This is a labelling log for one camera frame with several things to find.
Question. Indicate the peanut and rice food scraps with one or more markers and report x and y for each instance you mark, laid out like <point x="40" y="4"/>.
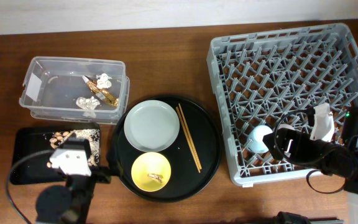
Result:
<point x="93" y="143"/>

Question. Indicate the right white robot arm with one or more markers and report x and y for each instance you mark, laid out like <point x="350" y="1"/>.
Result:
<point x="317" y="150"/>

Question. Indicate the grey round plate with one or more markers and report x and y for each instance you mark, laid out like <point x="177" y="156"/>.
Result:
<point x="151" y="126"/>

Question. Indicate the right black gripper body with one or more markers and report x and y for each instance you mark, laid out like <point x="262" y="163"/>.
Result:
<point x="304" y="150"/>

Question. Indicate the light blue cup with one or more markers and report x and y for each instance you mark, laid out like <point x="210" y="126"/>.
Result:
<point x="256" y="137"/>

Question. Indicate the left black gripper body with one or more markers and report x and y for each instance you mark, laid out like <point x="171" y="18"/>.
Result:
<point x="101" y="173"/>

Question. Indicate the black rectangular tray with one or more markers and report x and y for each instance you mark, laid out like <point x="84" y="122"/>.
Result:
<point x="35" y="139"/>

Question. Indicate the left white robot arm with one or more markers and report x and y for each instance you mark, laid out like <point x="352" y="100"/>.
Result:
<point x="69" y="203"/>

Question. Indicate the yellow bowl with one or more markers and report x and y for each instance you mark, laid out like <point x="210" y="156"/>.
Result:
<point x="151" y="171"/>

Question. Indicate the clear plastic waste bin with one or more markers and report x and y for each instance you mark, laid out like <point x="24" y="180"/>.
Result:
<point x="52" y="85"/>

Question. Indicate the white napkin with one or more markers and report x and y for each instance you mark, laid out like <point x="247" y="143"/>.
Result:
<point x="103" y="81"/>
<point x="87" y="103"/>

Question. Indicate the pink plastic cup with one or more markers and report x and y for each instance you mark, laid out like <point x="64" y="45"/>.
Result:
<point x="286" y="126"/>

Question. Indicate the brown gold snack wrapper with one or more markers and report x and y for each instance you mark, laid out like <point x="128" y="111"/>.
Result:
<point x="102" y="93"/>

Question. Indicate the round black serving tray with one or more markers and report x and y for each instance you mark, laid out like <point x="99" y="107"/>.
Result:
<point x="185" y="180"/>

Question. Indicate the grey plastic dishwasher rack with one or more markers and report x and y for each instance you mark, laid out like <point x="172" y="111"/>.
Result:
<point x="259" y="77"/>

